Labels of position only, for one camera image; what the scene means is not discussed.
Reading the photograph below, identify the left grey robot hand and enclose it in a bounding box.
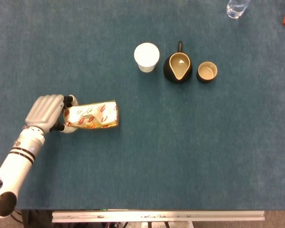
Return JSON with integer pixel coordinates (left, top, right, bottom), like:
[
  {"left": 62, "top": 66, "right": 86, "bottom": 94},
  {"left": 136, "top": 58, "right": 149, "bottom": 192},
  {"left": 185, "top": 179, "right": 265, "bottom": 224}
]
[{"left": 25, "top": 94, "right": 80, "bottom": 134}]

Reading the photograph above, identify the gold snack packet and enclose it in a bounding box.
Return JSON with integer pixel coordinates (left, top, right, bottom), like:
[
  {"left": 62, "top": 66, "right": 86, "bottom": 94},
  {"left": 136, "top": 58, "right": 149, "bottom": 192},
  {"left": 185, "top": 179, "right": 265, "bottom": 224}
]
[{"left": 64, "top": 100, "right": 120, "bottom": 130}]

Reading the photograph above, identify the blue table cloth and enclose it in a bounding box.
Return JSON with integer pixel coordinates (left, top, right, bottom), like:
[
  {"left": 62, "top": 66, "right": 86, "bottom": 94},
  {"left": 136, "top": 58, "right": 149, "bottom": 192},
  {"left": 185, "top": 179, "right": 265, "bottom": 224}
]
[{"left": 0, "top": 0, "right": 285, "bottom": 210}]

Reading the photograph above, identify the white paper cup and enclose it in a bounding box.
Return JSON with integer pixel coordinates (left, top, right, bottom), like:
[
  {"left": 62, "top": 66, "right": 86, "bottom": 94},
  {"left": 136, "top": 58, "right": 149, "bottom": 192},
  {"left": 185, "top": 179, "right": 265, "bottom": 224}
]
[{"left": 133, "top": 42, "right": 161, "bottom": 73}]

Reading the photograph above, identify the black ceramic pitcher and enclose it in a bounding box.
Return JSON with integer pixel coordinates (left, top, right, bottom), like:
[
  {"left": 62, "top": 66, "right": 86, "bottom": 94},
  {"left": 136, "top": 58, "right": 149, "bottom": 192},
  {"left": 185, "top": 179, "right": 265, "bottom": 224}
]
[{"left": 163, "top": 40, "right": 193, "bottom": 84}]

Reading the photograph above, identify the black ceramic teacup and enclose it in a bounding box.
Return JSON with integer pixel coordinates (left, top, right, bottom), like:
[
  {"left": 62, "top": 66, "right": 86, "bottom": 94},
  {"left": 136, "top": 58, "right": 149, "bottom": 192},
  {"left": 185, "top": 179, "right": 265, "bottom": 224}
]
[{"left": 196, "top": 61, "right": 218, "bottom": 84}]

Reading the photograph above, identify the clear plastic water bottle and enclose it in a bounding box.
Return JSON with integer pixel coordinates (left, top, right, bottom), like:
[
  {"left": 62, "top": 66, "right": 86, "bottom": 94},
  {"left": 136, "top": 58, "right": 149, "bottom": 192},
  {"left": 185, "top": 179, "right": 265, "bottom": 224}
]
[{"left": 226, "top": 0, "right": 251, "bottom": 19}]

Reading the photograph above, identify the aluminium frame rail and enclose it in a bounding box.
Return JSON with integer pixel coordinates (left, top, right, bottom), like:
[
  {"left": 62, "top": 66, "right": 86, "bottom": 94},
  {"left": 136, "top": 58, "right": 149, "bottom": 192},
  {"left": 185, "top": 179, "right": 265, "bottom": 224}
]
[{"left": 51, "top": 210, "right": 265, "bottom": 223}]

